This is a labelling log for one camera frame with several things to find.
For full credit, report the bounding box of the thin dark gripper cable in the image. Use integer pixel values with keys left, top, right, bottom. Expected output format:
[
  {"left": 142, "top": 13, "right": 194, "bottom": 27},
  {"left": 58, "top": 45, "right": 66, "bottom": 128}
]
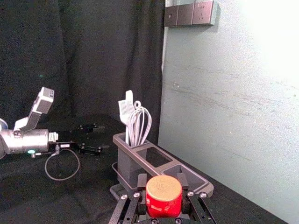
[{"left": 44, "top": 144, "right": 81, "bottom": 181}]

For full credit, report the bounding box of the red jar with gold lid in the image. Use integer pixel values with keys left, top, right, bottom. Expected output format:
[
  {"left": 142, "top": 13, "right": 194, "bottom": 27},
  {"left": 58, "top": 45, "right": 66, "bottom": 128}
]
[{"left": 145, "top": 175, "right": 183, "bottom": 217}]

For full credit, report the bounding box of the black table cloth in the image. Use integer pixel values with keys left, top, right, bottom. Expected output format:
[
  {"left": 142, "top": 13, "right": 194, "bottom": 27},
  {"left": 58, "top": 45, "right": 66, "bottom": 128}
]
[{"left": 0, "top": 113, "right": 288, "bottom": 224}]

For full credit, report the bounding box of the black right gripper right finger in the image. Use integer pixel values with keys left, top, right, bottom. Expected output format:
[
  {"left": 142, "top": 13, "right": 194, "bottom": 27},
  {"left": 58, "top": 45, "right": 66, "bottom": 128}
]
[{"left": 177, "top": 172, "right": 219, "bottom": 224}]

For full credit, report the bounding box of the black curtain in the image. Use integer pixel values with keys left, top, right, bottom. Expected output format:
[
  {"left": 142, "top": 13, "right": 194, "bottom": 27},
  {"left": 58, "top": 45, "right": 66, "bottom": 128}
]
[{"left": 0, "top": 0, "right": 167, "bottom": 146}]

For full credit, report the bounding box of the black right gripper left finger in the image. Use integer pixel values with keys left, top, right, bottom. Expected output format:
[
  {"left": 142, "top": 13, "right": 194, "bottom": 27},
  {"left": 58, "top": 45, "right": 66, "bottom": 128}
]
[{"left": 111, "top": 174, "right": 147, "bottom": 224}]

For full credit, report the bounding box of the grey wire whisk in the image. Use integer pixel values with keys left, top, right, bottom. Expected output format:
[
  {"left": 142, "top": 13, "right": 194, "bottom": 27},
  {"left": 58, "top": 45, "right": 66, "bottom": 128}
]
[{"left": 128, "top": 106, "right": 152, "bottom": 147}]

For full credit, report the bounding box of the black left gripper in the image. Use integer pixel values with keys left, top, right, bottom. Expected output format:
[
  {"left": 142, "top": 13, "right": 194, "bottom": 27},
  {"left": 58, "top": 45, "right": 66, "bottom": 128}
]
[{"left": 48, "top": 123, "right": 106, "bottom": 156}]

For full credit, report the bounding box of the white spatula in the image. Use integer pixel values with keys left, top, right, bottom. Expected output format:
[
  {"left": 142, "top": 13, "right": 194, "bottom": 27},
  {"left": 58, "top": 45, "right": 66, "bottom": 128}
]
[{"left": 125, "top": 90, "right": 135, "bottom": 110}]

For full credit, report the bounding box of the white silicone basting brush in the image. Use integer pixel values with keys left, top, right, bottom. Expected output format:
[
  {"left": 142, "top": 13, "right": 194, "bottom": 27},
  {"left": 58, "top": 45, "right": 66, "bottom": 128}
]
[{"left": 118, "top": 99, "right": 135, "bottom": 144}]

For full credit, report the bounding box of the grey three-compartment utensil holder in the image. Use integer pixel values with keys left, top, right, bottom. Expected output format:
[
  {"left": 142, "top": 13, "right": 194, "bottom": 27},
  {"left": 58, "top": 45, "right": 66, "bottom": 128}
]
[{"left": 109, "top": 132, "right": 214, "bottom": 203}]

